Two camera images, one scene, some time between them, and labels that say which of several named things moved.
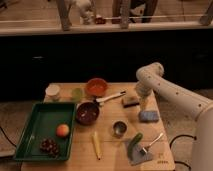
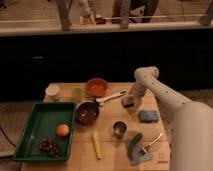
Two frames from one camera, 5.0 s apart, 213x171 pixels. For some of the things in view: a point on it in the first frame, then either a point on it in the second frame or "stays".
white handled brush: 101,100 stays
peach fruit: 62,130 stays
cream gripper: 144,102 to 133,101
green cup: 77,93 stays
